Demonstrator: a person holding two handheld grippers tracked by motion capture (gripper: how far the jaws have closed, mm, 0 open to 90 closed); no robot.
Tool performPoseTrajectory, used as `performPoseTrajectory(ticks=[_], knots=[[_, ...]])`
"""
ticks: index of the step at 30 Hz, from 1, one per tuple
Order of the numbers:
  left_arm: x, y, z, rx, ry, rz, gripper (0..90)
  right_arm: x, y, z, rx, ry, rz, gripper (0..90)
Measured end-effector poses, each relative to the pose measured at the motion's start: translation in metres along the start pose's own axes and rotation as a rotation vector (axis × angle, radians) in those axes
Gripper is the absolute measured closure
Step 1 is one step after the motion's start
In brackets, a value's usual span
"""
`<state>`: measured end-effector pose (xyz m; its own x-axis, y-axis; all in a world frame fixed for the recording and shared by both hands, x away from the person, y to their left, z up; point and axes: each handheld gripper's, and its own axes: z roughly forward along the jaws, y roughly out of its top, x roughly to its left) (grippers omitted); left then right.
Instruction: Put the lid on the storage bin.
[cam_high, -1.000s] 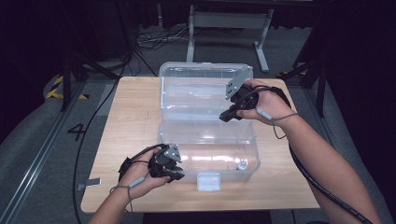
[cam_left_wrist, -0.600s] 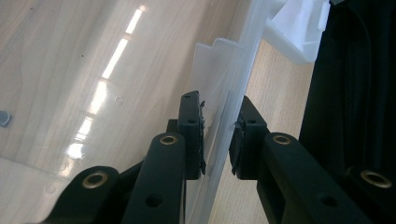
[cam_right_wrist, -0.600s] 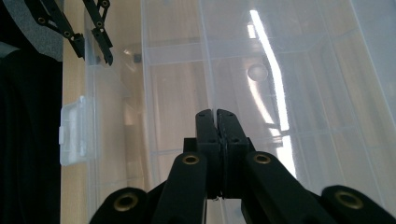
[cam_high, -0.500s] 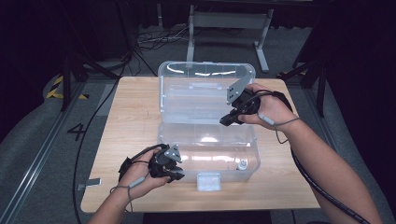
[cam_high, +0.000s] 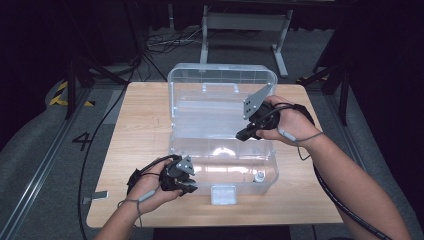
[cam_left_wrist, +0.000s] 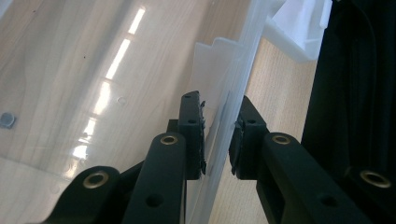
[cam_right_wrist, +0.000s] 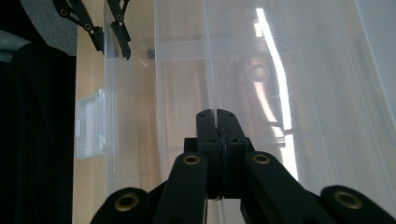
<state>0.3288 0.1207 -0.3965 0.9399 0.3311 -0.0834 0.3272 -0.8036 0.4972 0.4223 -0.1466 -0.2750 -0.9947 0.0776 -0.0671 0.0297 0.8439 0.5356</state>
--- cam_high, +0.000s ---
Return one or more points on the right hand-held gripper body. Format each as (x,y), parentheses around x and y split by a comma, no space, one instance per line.
(265,116)

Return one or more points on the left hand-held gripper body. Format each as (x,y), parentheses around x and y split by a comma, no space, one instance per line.
(175,175)

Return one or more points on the clear plastic storage box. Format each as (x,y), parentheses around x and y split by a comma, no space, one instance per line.
(220,146)

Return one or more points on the small white dropper bottle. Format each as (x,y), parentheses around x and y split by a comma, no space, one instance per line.
(259,176)

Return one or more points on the person's right hand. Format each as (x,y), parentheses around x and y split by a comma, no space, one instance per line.
(293,128)

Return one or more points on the person's left hand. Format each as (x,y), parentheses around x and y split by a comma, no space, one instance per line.
(146,195)

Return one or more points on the black metal stand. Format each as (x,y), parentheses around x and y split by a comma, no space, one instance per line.
(78,83)
(335,83)

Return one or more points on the yellow and black floor tape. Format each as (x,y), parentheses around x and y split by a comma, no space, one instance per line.
(58,96)

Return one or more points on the grey metal bracket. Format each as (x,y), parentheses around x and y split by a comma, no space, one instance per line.
(96,196)

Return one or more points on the grey metal desk frame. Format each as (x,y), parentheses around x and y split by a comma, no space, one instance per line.
(245,30)

